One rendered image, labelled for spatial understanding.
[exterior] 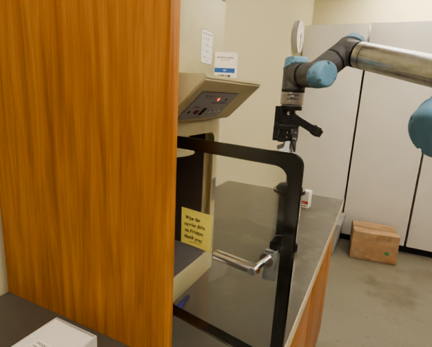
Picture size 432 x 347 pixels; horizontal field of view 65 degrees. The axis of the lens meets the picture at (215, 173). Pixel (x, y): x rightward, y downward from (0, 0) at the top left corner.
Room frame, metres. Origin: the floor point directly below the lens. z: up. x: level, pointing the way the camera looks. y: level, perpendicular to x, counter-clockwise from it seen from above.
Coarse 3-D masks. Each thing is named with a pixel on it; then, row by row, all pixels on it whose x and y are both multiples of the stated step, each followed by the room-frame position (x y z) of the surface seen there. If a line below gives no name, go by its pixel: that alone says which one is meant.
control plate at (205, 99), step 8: (200, 96) 0.69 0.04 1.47; (208, 96) 0.72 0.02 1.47; (216, 96) 0.76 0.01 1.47; (224, 96) 0.79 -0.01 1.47; (232, 96) 0.83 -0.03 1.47; (192, 104) 0.70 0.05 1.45; (200, 104) 0.73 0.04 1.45; (208, 104) 0.76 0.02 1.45; (216, 104) 0.80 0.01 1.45; (224, 104) 0.84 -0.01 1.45; (184, 112) 0.70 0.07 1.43; (192, 112) 0.73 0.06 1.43; (208, 112) 0.81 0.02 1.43; (216, 112) 0.85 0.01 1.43
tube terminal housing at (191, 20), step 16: (192, 0) 0.82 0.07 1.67; (208, 0) 0.89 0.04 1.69; (192, 16) 0.82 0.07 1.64; (208, 16) 0.89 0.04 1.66; (224, 16) 0.97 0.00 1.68; (192, 32) 0.82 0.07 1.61; (224, 32) 0.98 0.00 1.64; (192, 48) 0.82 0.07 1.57; (192, 64) 0.83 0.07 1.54; (192, 128) 0.84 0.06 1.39; (208, 128) 0.91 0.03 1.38
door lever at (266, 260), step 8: (216, 256) 0.53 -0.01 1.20; (224, 256) 0.53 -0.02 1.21; (232, 256) 0.52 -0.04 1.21; (264, 256) 0.53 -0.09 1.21; (232, 264) 0.52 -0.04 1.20; (240, 264) 0.51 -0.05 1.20; (248, 264) 0.50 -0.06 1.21; (256, 264) 0.50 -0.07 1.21; (264, 264) 0.51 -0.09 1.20; (272, 264) 0.53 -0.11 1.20; (248, 272) 0.50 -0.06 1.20; (256, 272) 0.49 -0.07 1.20
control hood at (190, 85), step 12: (180, 72) 0.67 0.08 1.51; (180, 84) 0.66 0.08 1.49; (192, 84) 0.65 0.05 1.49; (204, 84) 0.66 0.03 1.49; (216, 84) 0.70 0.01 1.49; (228, 84) 0.75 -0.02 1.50; (240, 84) 0.80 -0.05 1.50; (252, 84) 0.87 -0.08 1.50; (180, 96) 0.66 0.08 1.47; (192, 96) 0.67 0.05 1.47; (240, 96) 0.88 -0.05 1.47; (180, 108) 0.67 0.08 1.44; (228, 108) 0.89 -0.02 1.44; (180, 120) 0.73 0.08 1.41; (192, 120) 0.79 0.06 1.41
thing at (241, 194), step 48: (192, 144) 0.64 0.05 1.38; (192, 192) 0.63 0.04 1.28; (240, 192) 0.57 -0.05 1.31; (288, 192) 0.52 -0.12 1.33; (240, 240) 0.57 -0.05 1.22; (288, 240) 0.51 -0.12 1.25; (192, 288) 0.63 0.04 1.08; (240, 288) 0.56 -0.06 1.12; (288, 288) 0.51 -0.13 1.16; (240, 336) 0.56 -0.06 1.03
